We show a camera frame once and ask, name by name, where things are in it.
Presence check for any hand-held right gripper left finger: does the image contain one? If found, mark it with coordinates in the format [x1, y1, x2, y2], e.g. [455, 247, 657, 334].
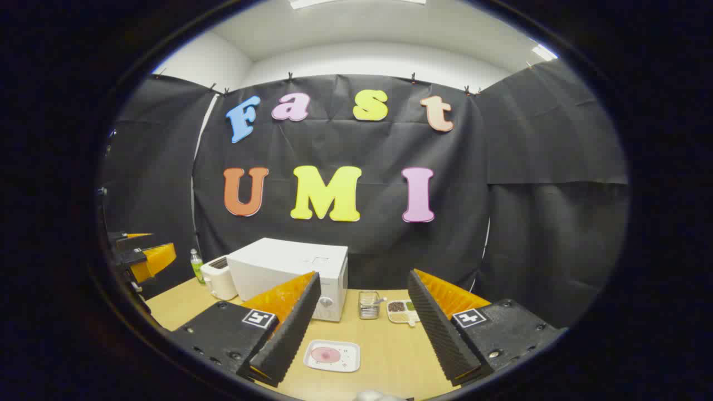
[170, 271, 322, 388]

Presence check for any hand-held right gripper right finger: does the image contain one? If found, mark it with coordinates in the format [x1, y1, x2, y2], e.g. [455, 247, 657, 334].
[408, 269, 568, 387]

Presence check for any white rectangular food plate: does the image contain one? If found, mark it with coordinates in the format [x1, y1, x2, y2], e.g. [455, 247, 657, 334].
[303, 339, 361, 373]

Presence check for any white microwave oven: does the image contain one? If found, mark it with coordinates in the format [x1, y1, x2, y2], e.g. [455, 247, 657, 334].
[227, 238, 349, 322]

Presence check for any green label drink bottle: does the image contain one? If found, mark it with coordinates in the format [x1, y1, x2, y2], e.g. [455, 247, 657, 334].
[190, 248, 207, 285]

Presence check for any white divided grain dish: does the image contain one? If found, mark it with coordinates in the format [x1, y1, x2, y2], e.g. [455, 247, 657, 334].
[387, 300, 421, 326]

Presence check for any white toaster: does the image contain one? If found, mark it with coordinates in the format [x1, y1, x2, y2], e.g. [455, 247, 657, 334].
[200, 256, 239, 301]

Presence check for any black backdrop cloth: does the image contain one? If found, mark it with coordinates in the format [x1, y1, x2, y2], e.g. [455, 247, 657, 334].
[100, 58, 630, 329]

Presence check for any metal wire basket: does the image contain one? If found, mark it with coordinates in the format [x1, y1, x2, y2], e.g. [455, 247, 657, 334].
[358, 291, 381, 320]

